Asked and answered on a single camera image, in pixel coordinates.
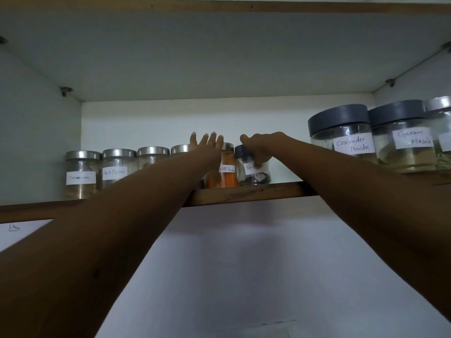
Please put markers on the person's right hand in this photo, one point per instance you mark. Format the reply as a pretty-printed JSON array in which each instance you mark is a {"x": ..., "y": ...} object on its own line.
[{"x": 266, "y": 146}]

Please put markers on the person's left hand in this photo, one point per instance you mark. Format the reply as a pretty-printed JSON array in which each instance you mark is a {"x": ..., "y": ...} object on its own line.
[{"x": 210, "y": 151}]

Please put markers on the person's left middle finger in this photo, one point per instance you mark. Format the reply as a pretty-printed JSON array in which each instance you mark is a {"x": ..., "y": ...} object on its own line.
[{"x": 211, "y": 139}]

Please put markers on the person's left little finger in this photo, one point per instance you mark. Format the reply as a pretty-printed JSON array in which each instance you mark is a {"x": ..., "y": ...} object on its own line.
[{"x": 193, "y": 139}]

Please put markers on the person's right fingers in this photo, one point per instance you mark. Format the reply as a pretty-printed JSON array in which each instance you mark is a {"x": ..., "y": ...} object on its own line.
[{"x": 260, "y": 160}]

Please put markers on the small grey-lid glass jar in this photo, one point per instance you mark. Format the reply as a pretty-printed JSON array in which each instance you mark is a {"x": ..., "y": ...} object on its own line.
[{"x": 248, "y": 172}]

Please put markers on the person's right forearm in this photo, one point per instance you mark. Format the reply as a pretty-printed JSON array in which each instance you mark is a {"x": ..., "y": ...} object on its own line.
[{"x": 370, "y": 207}]

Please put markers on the person's left forearm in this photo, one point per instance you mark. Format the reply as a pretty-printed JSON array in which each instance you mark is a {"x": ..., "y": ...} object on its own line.
[{"x": 105, "y": 242}]

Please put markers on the glass jar orange powder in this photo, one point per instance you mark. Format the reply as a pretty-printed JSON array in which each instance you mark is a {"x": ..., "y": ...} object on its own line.
[{"x": 227, "y": 177}]

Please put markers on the wooden-edged shelf board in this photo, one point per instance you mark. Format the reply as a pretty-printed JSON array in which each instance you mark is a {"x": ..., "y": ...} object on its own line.
[{"x": 246, "y": 195}]

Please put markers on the silver-lid jar dark spice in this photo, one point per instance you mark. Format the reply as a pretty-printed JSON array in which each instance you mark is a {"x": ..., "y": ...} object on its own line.
[{"x": 118, "y": 165}]

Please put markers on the large grey-lid glass jar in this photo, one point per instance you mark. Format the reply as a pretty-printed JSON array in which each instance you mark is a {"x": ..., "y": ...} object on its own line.
[{"x": 338, "y": 123}]

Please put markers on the white cabinet shelf board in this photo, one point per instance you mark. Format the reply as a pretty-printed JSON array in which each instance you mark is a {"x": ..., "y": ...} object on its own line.
[{"x": 225, "y": 49}]

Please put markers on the silver-lid jar brown sticks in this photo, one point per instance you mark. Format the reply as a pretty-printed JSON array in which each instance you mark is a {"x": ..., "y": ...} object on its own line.
[{"x": 81, "y": 183}]

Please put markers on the metal shelf support pin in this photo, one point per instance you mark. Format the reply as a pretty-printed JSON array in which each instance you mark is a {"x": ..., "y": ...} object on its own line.
[
  {"x": 389, "y": 81},
  {"x": 66, "y": 90}
]

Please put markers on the large grey-lid jar tan powder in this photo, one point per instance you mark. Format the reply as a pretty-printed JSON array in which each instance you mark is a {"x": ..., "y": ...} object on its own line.
[{"x": 401, "y": 151}]

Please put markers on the large silver-lid glass jar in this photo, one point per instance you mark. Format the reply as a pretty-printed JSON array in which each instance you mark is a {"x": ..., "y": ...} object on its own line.
[{"x": 442, "y": 112}]

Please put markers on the white paper with drawing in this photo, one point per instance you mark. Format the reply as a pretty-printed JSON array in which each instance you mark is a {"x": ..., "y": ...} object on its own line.
[{"x": 21, "y": 233}]

